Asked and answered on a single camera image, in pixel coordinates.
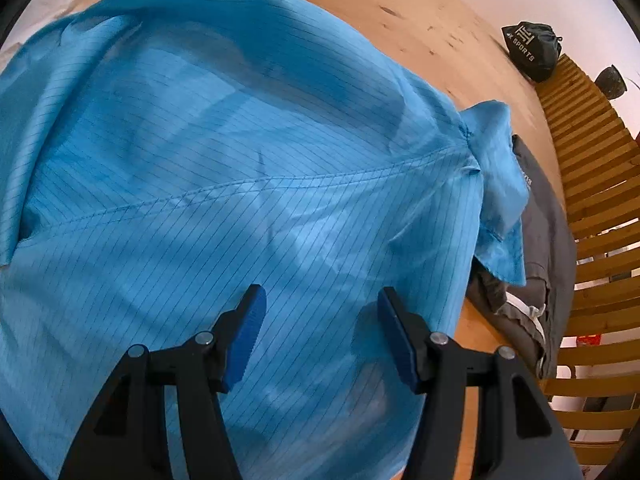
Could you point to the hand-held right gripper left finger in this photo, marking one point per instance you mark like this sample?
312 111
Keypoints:
247 330

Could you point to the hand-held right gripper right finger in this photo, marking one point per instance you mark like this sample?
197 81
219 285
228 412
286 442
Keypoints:
400 335

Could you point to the blue jacket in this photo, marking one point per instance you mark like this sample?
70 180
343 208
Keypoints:
225 160

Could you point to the folded grey pants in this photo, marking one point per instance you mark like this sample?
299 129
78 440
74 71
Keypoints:
545 240

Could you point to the wooden slat railing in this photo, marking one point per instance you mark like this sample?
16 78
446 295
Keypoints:
590 170

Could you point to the dark ceramic pot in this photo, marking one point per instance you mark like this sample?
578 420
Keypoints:
612 82

